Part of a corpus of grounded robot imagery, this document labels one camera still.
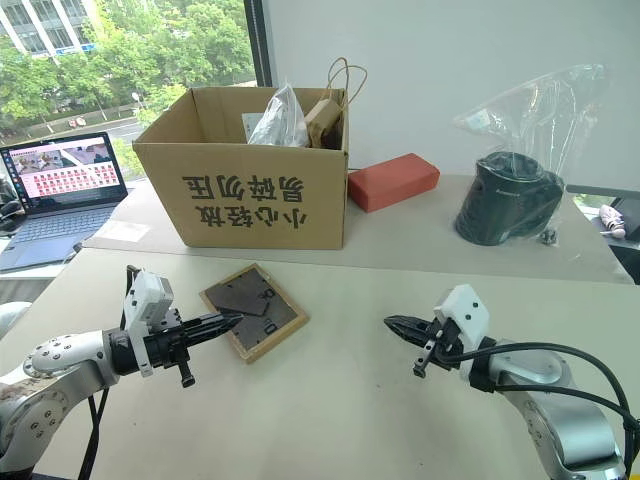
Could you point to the small black screws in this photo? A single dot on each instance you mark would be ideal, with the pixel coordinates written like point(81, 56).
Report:
point(547, 236)

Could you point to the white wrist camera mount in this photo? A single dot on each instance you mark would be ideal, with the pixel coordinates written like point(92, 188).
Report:
point(465, 310)
point(147, 300)

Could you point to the open blue laptop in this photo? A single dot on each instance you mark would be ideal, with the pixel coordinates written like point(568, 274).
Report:
point(60, 200)

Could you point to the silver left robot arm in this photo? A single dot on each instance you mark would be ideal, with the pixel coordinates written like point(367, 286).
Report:
point(60, 370)

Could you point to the black device in plastic bag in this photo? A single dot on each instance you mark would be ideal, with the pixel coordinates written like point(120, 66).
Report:
point(565, 110)

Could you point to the dark side desk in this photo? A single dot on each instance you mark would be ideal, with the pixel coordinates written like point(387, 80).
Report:
point(620, 240)

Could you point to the white paper card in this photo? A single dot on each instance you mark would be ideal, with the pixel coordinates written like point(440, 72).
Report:
point(251, 127)

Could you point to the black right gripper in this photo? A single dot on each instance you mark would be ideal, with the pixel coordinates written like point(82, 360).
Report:
point(447, 345)

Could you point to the wooden picture frame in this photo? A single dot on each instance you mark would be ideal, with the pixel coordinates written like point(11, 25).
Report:
point(260, 315)

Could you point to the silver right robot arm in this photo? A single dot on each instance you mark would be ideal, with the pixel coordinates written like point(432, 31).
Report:
point(555, 410)

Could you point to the black round appliance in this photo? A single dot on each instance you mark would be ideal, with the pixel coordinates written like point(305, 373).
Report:
point(505, 200)

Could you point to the red rectangular box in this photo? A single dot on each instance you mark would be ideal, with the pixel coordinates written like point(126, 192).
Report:
point(392, 181)

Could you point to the printed cardboard box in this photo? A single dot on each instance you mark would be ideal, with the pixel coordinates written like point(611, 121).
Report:
point(240, 200)

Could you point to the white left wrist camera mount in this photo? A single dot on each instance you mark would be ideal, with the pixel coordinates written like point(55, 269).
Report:
point(147, 300)

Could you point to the pink soft object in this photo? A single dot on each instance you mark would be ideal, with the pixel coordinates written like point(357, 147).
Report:
point(614, 220)

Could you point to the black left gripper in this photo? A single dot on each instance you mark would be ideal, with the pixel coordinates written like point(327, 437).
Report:
point(167, 347)

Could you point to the black window frame post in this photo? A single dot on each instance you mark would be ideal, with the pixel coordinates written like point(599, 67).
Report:
point(258, 42)

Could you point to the white rounded robot shell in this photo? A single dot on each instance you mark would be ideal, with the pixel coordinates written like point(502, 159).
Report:
point(11, 320)

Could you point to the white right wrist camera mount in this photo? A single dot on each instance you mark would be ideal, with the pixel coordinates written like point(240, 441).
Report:
point(465, 310)

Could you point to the brown paper bag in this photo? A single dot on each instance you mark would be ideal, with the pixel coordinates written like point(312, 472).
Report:
point(327, 125)

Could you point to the grey plastic pouch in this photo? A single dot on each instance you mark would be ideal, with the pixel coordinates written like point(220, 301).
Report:
point(280, 120)

